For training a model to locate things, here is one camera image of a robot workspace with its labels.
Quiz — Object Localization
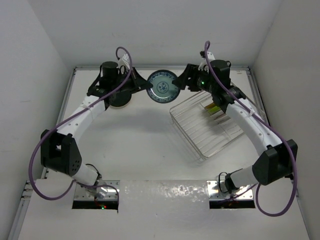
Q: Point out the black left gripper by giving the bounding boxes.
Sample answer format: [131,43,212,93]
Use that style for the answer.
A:
[110,66,151,94]

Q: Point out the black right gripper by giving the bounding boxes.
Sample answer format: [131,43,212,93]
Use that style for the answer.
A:
[173,63,217,94]

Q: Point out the black plate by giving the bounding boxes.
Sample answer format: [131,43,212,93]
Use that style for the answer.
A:
[109,92,132,106]

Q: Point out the grey-blue plate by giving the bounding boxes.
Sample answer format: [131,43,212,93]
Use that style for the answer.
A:
[146,69,180,104]

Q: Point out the mustard yellow plate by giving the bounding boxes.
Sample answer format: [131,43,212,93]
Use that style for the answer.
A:
[204,103,216,110]

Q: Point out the lime green plate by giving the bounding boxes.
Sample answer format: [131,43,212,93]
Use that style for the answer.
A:
[207,106,221,115]

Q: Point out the beige plate with characters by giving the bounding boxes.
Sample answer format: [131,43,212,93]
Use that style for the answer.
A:
[110,103,130,110]

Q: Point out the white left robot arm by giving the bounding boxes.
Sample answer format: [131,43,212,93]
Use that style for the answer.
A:
[40,61,153,186]

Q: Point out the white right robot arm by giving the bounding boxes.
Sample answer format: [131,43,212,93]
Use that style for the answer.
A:
[172,60,298,194]

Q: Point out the white plate with red rim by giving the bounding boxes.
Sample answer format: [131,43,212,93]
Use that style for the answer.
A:
[214,113,230,125]

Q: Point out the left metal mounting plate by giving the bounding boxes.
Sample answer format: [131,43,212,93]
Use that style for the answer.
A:
[73,180,121,201]

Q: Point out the metal mounting plate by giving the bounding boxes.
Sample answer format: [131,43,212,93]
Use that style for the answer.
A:
[73,180,121,201]
[207,180,255,201]

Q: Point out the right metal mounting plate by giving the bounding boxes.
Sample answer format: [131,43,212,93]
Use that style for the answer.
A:
[207,180,255,201]

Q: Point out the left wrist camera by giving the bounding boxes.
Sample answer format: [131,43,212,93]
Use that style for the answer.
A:
[118,53,131,72]

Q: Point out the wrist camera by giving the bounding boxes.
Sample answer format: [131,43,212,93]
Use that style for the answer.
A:
[118,53,131,72]
[200,50,216,65]

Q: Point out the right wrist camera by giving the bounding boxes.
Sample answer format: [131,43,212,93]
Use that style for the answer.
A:
[200,50,216,65]

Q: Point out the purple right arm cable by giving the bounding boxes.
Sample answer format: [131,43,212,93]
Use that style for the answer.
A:
[203,41,299,216]

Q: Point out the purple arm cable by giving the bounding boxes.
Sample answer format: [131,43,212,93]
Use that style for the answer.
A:
[28,46,132,201]
[203,41,299,216]

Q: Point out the wire dish rack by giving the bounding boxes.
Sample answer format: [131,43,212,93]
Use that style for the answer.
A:
[169,90,257,164]

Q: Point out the back aluminium frame rail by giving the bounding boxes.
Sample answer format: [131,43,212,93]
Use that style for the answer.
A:
[74,65,250,71]

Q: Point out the aluminium frame rail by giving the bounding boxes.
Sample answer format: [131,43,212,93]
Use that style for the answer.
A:
[246,66,301,198]
[74,65,250,71]
[7,67,77,240]

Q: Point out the right aluminium frame rail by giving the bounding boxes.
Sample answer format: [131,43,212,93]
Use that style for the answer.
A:
[246,66,301,198]

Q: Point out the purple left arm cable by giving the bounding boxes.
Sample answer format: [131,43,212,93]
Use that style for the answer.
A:
[28,46,132,201]

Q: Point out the left aluminium frame rail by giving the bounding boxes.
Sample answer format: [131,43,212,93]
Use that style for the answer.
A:
[7,67,77,240]

